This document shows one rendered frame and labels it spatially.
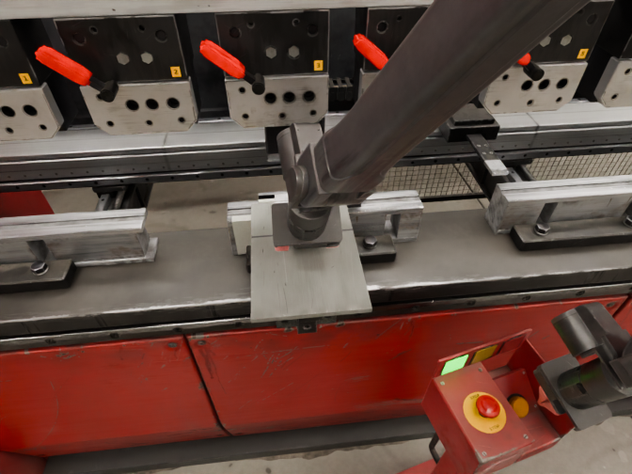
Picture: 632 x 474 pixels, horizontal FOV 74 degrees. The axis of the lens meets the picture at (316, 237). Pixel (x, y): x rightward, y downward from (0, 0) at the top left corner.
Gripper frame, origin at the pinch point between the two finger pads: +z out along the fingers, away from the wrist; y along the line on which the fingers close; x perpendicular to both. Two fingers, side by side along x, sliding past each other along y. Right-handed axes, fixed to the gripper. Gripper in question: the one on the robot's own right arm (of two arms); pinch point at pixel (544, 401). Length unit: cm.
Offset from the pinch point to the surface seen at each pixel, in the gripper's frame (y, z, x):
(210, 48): 51, -40, 42
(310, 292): 25.6, -14.2, 35.0
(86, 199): 175, 127, 108
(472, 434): -0.4, 2.0, 13.9
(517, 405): 0.8, 7.6, 0.5
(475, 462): -4.4, 3.2, 15.1
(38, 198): 111, 48, 99
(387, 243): 36.5, -1.5, 13.7
